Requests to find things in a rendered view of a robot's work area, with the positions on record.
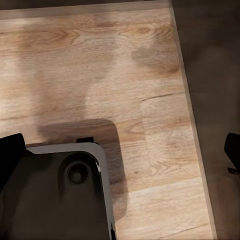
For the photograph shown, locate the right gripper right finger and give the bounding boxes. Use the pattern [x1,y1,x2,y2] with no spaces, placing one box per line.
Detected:
[224,132,240,173]

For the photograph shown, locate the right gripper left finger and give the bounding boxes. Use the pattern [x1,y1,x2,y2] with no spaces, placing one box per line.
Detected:
[0,133,26,193]

